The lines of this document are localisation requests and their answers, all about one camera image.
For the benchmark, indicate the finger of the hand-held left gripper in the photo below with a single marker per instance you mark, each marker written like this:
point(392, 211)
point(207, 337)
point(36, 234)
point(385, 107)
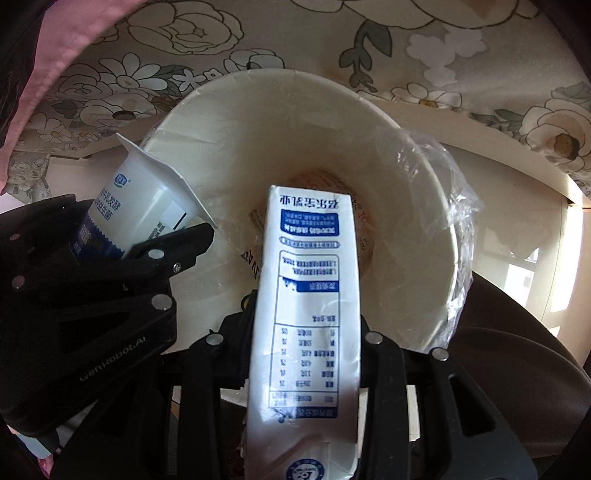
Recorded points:
point(41, 221)
point(184, 244)

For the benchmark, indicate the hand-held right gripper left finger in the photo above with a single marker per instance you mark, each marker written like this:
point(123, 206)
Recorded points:
point(231, 341)

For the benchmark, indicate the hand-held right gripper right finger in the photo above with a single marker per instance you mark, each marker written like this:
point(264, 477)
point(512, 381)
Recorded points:
point(376, 369)

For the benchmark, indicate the white blue yogurt cup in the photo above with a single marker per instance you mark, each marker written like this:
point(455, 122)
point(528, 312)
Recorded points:
point(138, 203)

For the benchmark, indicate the white blue milk carton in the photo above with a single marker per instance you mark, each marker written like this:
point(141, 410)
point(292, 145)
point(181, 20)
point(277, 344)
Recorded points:
point(309, 323)

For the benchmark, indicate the white paper bowl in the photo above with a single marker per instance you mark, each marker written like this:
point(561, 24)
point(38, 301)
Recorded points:
point(295, 129)

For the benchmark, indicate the pink cloth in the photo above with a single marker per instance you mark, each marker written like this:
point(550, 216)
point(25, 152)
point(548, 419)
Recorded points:
point(41, 60)

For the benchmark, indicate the clear plastic wrap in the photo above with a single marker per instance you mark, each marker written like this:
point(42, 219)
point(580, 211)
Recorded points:
point(438, 184)

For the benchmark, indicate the cream floral bed sheet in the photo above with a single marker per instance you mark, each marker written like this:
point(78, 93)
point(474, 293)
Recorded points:
point(369, 41)

